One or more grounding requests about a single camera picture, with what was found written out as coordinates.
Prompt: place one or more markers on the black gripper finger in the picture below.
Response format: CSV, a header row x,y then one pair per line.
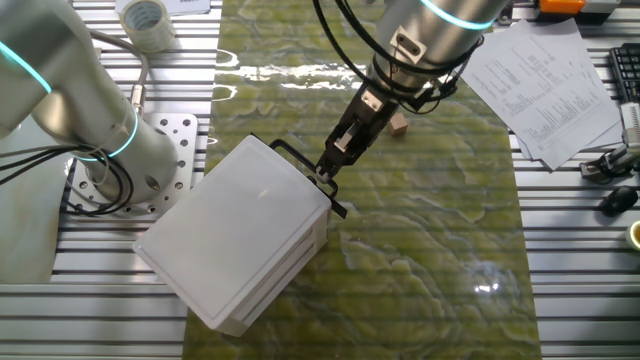
x,y
324,167
338,169

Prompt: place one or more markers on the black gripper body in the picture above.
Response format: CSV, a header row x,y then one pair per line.
x,y
365,127

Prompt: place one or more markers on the white drawer cabinet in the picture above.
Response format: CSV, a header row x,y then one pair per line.
x,y
225,225

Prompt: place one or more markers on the wooden cube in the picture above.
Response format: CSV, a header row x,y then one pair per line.
x,y
398,126

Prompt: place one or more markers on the green marble pattern mat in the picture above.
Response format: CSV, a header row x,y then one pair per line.
x,y
425,225

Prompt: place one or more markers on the printed paper sheet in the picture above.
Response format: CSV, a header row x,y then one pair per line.
x,y
550,29
545,100

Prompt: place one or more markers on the clear tape roll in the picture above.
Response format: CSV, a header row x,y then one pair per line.
x,y
147,25

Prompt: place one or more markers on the black computer mouse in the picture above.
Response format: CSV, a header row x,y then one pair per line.
x,y
620,200

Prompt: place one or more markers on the black keyboard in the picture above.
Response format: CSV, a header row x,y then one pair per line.
x,y
627,70

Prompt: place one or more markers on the cream round cup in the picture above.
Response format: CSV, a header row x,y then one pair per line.
x,y
635,235

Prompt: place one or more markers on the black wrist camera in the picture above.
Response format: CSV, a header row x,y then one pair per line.
x,y
432,94

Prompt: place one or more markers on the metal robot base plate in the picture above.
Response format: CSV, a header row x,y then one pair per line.
x,y
185,130

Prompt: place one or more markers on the metal camera mount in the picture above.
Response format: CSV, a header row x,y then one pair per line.
x,y
595,167

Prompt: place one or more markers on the silver finned camera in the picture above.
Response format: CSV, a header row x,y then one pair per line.
x,y
631,122

